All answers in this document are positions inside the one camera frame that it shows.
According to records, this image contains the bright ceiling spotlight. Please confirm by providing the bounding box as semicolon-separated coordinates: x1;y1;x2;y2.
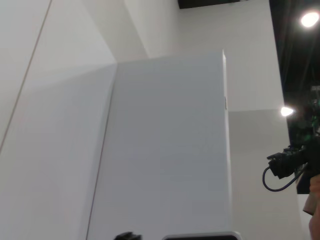
299;8;320;29
279;106;295;118

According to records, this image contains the silver head camera box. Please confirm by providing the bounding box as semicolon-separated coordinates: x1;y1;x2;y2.
161;231;243;240

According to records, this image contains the black ceiling fixture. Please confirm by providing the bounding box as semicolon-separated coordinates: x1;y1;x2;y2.
177;0;248;10

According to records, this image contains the blue camera cable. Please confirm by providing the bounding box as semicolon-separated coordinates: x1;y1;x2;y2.
261;163;309;193

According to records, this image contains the black machine part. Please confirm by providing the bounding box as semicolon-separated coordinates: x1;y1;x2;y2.
113;231;143;240

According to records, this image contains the black video camera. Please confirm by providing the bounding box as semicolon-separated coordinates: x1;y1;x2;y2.
266;143;320;196

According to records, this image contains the dark green background equipment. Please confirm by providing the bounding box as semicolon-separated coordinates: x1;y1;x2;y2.
288;84;320;151

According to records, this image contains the bystander person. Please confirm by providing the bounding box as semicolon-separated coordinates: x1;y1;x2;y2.
302;174;320;240

